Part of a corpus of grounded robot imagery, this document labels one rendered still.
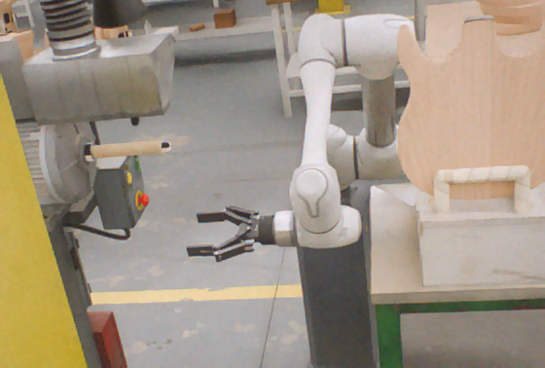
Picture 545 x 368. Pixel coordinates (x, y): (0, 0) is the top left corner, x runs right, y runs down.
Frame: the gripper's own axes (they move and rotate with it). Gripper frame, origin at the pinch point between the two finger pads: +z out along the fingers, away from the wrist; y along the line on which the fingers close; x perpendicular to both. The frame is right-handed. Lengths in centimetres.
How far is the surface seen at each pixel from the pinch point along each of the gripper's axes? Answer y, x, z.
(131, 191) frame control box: 27.7, -4.4, 25.9
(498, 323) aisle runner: 79, -116, -89
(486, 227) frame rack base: -13, 8, -69
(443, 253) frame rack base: -14, 1, -60
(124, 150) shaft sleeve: 7.1, 22.0, 15.5
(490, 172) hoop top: -10, 20, -70
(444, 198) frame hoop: -11, 14, -61
